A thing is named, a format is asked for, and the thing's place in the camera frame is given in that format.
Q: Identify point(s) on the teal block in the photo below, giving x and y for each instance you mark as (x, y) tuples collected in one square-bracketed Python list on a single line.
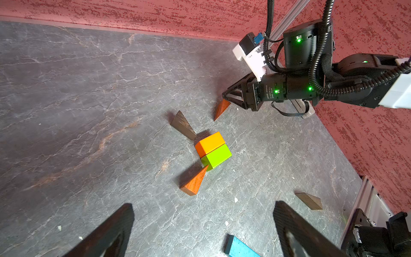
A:
[(236, 248)]

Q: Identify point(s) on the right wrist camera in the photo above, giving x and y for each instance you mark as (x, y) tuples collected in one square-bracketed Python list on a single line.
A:
[(250, 50)]

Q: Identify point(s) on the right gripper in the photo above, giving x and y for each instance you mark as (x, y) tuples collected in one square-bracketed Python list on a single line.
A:
[(272, 87)]

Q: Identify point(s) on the dark brown triangular block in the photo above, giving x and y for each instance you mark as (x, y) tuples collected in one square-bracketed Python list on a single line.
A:
[(181, 124)]

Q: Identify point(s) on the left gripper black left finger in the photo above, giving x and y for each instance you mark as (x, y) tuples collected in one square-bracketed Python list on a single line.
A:
[(110, 239)]

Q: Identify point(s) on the orange triangular block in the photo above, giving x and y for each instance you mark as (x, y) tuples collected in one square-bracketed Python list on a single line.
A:
[(193, 185)]

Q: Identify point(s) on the aluminium corner post right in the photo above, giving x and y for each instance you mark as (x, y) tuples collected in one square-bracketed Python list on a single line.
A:
[(295, 10)]

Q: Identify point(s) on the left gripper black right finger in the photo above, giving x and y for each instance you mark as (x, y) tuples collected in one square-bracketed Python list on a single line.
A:
[(298, 238)]

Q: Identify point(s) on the green rectangular block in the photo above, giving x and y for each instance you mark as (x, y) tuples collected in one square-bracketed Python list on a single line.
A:
[(216, 157)]

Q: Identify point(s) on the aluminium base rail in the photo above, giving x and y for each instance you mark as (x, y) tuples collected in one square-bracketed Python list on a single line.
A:
[(373, 206)]

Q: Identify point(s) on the orange rectangular block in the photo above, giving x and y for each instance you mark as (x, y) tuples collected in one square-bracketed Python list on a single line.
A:
[(209, 144)]

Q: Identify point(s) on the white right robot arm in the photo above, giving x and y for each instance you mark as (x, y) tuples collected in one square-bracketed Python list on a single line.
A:
[(366, 80)]

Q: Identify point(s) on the red-orange triangular block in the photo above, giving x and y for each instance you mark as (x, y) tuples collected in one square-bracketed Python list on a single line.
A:
[(222, 106)]

